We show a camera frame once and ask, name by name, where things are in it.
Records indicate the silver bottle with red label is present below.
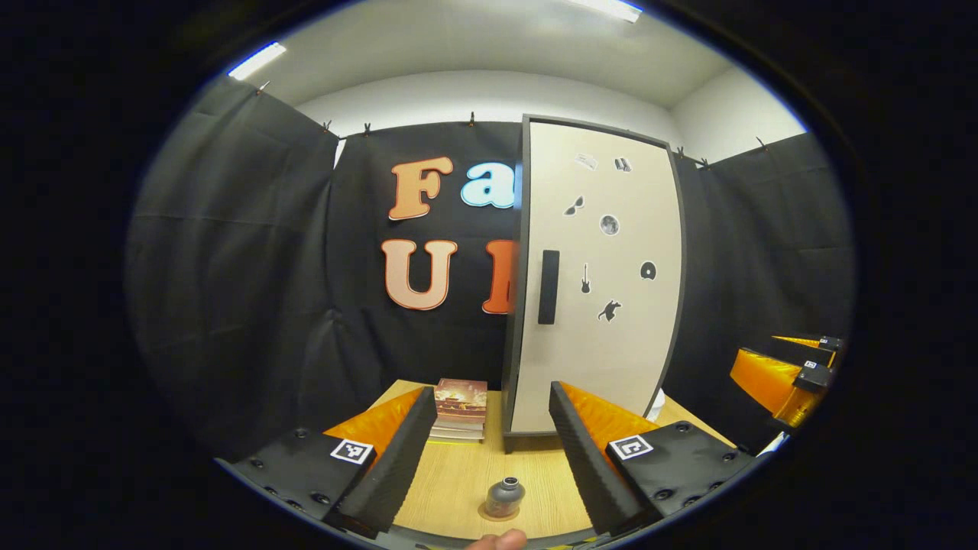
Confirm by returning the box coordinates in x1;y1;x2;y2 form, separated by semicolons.
485;477;524;519

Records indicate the beige book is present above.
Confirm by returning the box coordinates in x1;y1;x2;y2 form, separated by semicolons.
432;412;487;433

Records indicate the grey cabinet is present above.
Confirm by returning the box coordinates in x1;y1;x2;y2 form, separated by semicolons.
500;113;687;455

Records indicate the round brown coaster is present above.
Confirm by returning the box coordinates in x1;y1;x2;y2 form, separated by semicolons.
478;500;528;523

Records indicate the picture cover book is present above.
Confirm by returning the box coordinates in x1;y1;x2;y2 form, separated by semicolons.
433;378;488;419

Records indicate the ceiling light strip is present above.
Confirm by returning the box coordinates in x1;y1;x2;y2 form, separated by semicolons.
565;0;644;24
228;42;288;81

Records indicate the black backdrop cloth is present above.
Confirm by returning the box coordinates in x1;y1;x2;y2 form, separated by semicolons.
126;76;855;459

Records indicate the black door handle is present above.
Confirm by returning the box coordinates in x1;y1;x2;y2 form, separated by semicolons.
537;249;561;325

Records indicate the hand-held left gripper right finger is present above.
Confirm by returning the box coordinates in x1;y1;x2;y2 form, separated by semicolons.
549;380;738;535

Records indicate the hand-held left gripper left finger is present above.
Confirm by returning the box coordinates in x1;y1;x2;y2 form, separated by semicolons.
218;386;438;539

